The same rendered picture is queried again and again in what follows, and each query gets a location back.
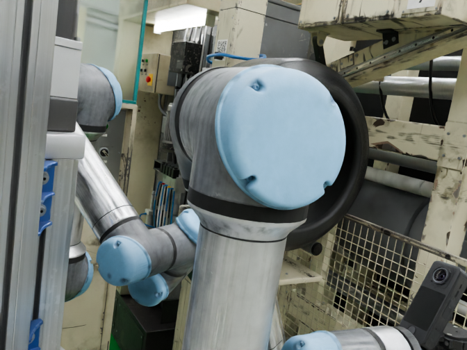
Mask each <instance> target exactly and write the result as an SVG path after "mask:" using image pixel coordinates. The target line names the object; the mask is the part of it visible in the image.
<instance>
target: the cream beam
mask: <svg viewBox="0 0 467 350"><path fill-rule="evenodd" d="M407 4H408V0H302V6H301V11H300V19H299V24H298V28H299V29H302V30H305V31H324V32H327V33H330V35H327V37H330V38H334V39H337V40H342V41H357V40H383V37H382V33H378V32H376V30H377V29H385V28H392V29H394V31H398V33H399V32H402V31H412V30H422V29H432V28H450V27H460V26H466V25H467V0H436V2H435V5H434V6H430V7H424V8H412V9H407Z"/></svg>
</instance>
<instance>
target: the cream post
mask: <svg viewBox="0 0 467 350"><path fill-rule="evenodd" d="M267 4H268V0H221V3H220V12H219V17H218V27H217V33H216V38H215V47H214V52H213V53H215V52H216V49H217V43H218V40H227V39H228V41H227V50H226V53H227V54H231V55H235V56H243V57H248V58H259V54H260V49H261V40H262V36H263V27H264V22H265V14H266V9H267ZM244 61H246V60H239V59H234V58H228V57H225V60H215V59H214V57H213V62H212V68H214V67H232V66H234V65H236V64H238V63H241V62H244ZM190 286H191V280H190V279H189V278H188V276H186V277H185V278H184V279H183V280H182V282H181V291H180V297H179V306H178V311H177V320H176V326H175V332H174V341H173V346H172V350H181V349H182V344H183V334H184V329H185V324H186V315H187V309H188V300H189V295H190Z"/></svg>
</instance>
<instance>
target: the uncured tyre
mask: <svg viewBox="0 0 467 350"><path fill-rule="evenodd" d="M255 65H278V66H281V67H285V68H290V69H296V70H299V71H301V72H304V73H306V74H308V75H310V76H312V77H314V78H315V79H317V80H318V81H319V82H321V83H322V84H323V85H324V86H325V87H326V88H327V90H328V91H329V93H330V95H331V96H332V98H333V100H334V101H335V102H336V103H337V105H338V107H339V109H340V112H341V114H342V117H343V122H344V126H345V155H344V159H343V164H342V166H341V169H340V171H339V173H338V176H337V177H336V180H335V181H334V183H333V184H332V185H330V186H327V187H326V188H325V189H324V191H325V193H324V194H323V195H322V196H321V197H320V198H319V199H317V200H316V201H314V202H313V203H310V204H309V209H308V213H307V217H306V221H305V222H304V223H303V224H302V225H300V226H298V227H297V228H296V229H294V230H292V231H291V232H290V233H289V234H288V235H287V239H286V246H285V251H290V250H294V249H299V248H302V247H305V246H307V245H309V244H311V243H313V242H315V241H316V240H318V239H320V238H321V237H322V236H324V235H325V234H326V233H328V232H329V231H330V230H331V229H332V228H333V227H335V225H337V223H339V221H341V220H342V218H343V217H344V216H345V214H346V213H347V212H348V210H349V209H350V208H351V206H352V204H353V203H354V201H355V199H356V197H357V195H358V193H359V191H360V189H361V186H362V184H363V180H364V178H365V175H366V170H367V166H368V156H369V134H368V126H367V123H366V118H365V115H364V111H363V108H362V105H361V102H360V101H359V98H358V96H357V94H356V93H355V91H354V90H353V88H352V86H351V85H350V84H349V83H348V82H347V81H346V80H345V79H344V78H343V77H342V76H341V75H340V74H339V73H338V72H336V71H335V70H333V69H332V68H330V67H328V66H326V65H323V64H321V63H319V62H316V61H314V60H309V59H306V58H257V59H251V60H246V61H244V62H240V63H238V64H236V65H234V66H232V67H251V66H255Z"/></svg>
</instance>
